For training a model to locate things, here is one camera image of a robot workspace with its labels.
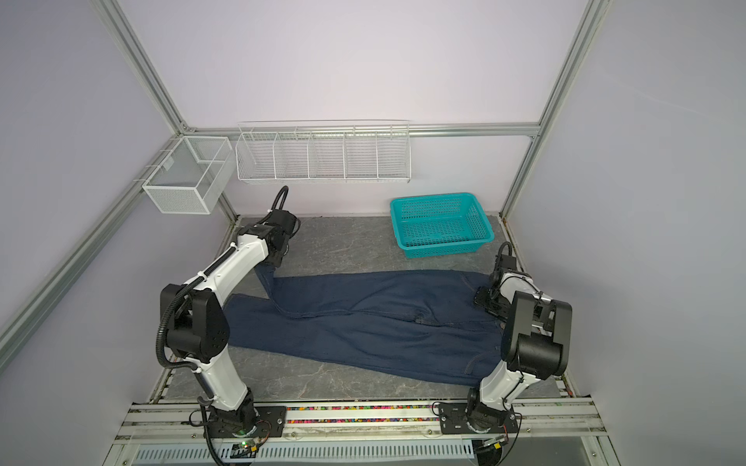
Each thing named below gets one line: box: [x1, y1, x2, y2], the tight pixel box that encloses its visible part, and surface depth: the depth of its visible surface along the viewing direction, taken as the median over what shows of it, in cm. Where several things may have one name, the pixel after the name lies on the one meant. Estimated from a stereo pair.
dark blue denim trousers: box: [224, 265, 507, 386], surface depth 91 cm
